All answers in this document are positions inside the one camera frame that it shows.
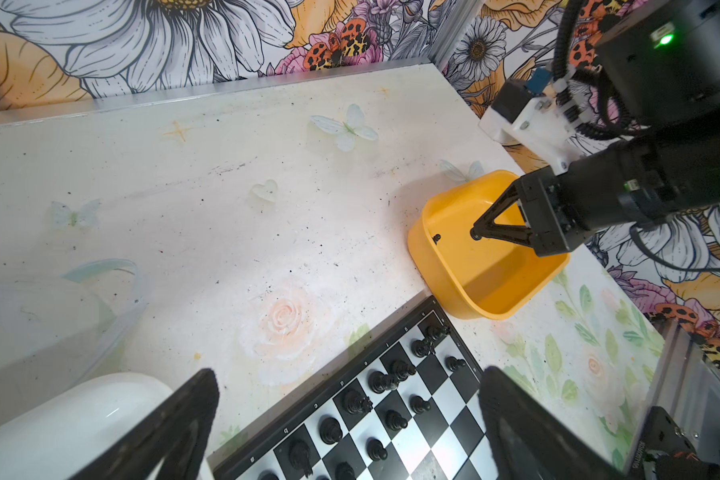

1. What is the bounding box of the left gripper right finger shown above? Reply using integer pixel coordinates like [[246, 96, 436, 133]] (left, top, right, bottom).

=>
[[478, 366, 625, 480]]

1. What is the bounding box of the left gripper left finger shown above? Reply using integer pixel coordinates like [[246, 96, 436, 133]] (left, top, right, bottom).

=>
[[73, 368, 220, 479]]

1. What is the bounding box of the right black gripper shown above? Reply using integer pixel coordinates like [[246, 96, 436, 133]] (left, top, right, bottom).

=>
[[470, 110, 720, 257]]

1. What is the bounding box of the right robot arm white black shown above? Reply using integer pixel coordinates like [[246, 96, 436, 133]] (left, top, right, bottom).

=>
[[470, 1, 720, 257]]

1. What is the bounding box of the yellow plastic bin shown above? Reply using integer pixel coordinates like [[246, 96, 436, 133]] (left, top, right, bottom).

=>
[[407, 170, 571, 320]]

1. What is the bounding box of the white plastic bin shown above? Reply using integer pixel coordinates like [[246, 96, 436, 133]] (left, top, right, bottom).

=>
[[0, 371, 217, 480]]

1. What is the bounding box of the black and white chessboard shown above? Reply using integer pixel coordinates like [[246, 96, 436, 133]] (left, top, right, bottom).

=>
[[213, 297, 499, 479]]

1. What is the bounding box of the clear plastic lid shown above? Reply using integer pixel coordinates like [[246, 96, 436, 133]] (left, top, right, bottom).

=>
[[0, 259, 148, 426]]

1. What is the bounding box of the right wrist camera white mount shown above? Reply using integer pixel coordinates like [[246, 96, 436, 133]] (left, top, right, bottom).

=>
[[479, 68, 594, 175]]

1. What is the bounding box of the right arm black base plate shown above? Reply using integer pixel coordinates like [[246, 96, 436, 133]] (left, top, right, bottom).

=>
[[626, 406, 720, 479]]

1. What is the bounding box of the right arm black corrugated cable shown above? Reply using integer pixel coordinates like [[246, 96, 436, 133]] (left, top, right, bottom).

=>
[[551, 0, 637, 142]]

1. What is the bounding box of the aluminium frame rail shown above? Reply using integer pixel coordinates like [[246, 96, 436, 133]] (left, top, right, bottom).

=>
[[623, 320, 720, 474]]

